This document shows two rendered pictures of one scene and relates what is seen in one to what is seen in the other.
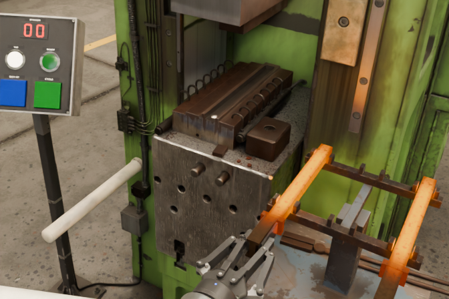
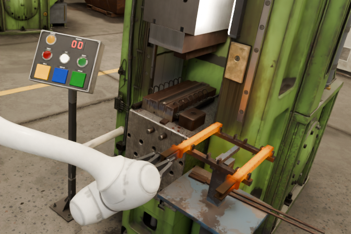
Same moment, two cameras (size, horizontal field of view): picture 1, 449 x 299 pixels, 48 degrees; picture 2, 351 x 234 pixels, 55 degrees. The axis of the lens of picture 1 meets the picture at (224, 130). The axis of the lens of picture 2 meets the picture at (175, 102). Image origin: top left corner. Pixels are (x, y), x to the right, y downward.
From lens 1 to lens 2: 0.35 m
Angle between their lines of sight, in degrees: 8
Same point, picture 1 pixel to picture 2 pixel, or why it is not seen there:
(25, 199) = not seen: hidden behind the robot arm
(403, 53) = (267, 79)
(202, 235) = not seen: hidden behind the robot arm
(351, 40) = (240, 68)
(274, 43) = (209, 71)
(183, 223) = not seen: hidden behind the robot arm
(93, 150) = (102, 128)
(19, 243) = (47, 172)
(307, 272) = (199, 192)
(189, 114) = (151, 100)
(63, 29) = (92, 46)
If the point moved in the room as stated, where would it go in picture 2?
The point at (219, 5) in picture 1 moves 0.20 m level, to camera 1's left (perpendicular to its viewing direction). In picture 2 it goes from (172, 41) to (130, 34)
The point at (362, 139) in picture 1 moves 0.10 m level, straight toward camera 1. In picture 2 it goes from (243, 126) to (237, 134)
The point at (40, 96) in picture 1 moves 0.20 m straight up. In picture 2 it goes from (73, 79) to (74, 42)
